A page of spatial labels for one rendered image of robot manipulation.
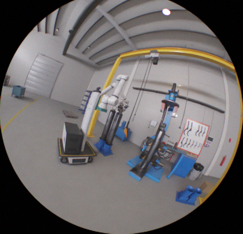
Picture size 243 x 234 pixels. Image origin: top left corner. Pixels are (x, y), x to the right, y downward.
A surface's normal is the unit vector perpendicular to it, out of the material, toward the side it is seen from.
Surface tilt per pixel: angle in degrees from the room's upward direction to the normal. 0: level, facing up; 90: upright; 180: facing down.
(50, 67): 90
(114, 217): 0
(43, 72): 90
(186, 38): 173
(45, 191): 0
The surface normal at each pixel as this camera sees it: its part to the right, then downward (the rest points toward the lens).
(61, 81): 0.72, 0.28
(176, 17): -0.42, 0.90
